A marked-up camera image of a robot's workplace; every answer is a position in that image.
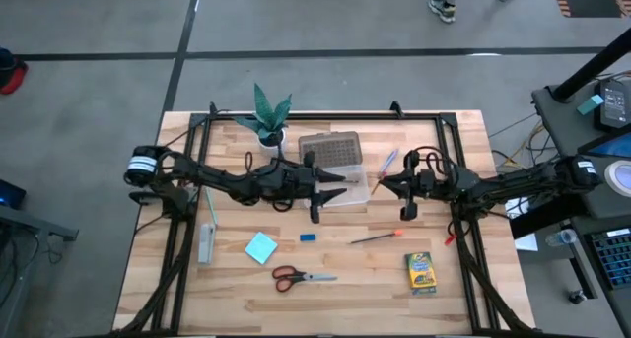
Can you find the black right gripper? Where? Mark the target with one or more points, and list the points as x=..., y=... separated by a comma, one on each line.
x=426, y=182

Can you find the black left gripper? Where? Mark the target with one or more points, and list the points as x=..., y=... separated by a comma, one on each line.
x=296, y=182

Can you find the orange pencil with red eraser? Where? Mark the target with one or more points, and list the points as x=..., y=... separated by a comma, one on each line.
x=376, y=187

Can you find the blue eraser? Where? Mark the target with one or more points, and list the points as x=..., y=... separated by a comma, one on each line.
x=307, y=237

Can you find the red-tipped pen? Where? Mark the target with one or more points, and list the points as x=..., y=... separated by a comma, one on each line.
x=377, y=237

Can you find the blue sticky note pad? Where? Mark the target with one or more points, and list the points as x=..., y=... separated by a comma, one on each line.
x=261, y=248

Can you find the green yellow crayon box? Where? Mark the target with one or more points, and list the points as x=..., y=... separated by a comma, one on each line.
x=420, y=273

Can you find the light green pen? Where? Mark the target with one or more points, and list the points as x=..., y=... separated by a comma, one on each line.
x=211, y=205

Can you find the grey stapler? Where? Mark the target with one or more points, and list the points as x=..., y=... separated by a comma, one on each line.
x=207, y=242

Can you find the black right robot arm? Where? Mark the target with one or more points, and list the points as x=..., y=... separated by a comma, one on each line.
x=493, y=185

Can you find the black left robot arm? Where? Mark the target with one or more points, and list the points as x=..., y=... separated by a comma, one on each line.
x=222, y=178

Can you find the clear plastic pencil case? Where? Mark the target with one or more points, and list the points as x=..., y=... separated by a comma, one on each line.
x=330, y=151

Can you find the small red tag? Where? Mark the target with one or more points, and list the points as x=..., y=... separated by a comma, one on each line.
x=449, y=239

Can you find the snake plant in white pot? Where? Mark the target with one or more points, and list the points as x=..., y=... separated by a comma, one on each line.
x=268, y=116

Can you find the red and black scissors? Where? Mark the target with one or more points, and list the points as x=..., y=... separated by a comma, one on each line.
x=291, y=278

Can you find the white paper sheet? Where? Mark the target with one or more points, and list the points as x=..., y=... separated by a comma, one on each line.
x=526, y=242

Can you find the clear water bottle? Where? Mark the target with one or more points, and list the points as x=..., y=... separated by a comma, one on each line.
x=562, y=237

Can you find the dark side table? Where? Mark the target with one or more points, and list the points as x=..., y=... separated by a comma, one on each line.
x=562, y=126

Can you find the small teal box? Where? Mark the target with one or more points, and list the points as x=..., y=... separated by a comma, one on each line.
x=590, y=104

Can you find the black caster wheel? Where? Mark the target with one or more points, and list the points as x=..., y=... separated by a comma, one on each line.
x=576, y=296

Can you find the blue lit screen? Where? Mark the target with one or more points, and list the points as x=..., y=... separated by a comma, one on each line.
x=609, y=147

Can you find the round white disc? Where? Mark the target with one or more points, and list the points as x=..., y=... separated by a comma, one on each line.
x=620, y=178

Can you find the black diagonal pole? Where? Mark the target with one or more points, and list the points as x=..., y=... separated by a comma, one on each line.
x=591, y=67

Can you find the backlit computer keyboard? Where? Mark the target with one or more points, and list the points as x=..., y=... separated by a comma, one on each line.
x=613, y=256

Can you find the black power adapter box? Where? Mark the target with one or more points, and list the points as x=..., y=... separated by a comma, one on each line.
x=613, y=104

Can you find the grey desk with device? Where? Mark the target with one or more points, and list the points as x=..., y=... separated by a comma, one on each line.
x=24, y=224

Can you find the red and black object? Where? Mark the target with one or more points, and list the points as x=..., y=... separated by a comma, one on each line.
x=10, y=72

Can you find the black metal table frame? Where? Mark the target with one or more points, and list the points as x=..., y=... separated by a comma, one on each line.
x=345, y=116

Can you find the black frame clamp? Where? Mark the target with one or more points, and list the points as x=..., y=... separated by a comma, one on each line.
x=213, y=107
x=396, y=109

